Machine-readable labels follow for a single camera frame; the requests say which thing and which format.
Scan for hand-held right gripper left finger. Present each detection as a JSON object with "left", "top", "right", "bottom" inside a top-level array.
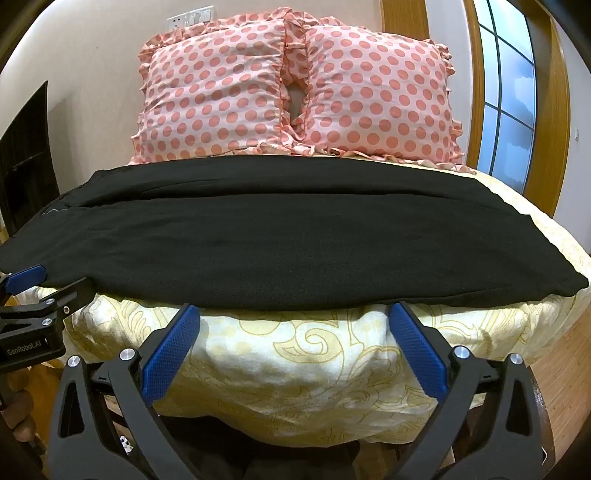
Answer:
[{"left": 48, "top": 302, "right": 201, "bottom": 480}]

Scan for person's left hand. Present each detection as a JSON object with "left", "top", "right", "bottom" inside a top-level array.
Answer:
[{"left": 0, "top": 390, "right": 35, "bottom": 444}]

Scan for pink polka dot pillow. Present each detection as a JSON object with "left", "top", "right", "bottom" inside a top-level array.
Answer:
[
  {"left": 129, "top": 7, "right": 305, "bottom": 164},
  {"left": 286, "top": 16, "right": 465, "bottom": 164}
]

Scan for black pants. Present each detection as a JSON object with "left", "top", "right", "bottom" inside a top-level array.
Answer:
[{"left": 0, "top": 156, "right": 589, "bottom": 311}]

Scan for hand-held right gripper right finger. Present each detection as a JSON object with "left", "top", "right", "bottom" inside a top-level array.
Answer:
[{"left": 389, "top": 301, "right": 543, "bottom": 480}]

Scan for yellow patterned bed cover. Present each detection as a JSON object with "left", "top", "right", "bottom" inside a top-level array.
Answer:
[{"left": 9, "top": 154, "right": 591, "bottom": 448}]

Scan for dark wooden cabinet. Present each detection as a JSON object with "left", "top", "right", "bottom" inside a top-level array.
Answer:
[{"left": 0, "top": 80, "right": 61, "bottom": 237}]

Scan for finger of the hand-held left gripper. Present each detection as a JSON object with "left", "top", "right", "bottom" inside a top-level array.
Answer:
[
  {"left": 39, "top": 277, "right": 96, "bottom": 319},
  {"left": 0, "top": 264, "right": 48, "bottom": 296}
]

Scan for frosted glass door pane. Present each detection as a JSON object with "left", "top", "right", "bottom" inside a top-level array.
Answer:
[{"left": 478, "top": 9, "right": 539, "bottom": 195}]

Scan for white wall socket panel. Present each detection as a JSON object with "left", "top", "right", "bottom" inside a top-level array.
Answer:
[{"left": 165, "top": 6, "right": 215, "bottom": 29}]

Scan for wooden wall panel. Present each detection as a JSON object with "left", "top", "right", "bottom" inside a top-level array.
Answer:
[{"left": 381, "top": 0, "right": 431, "bottom": 41}]

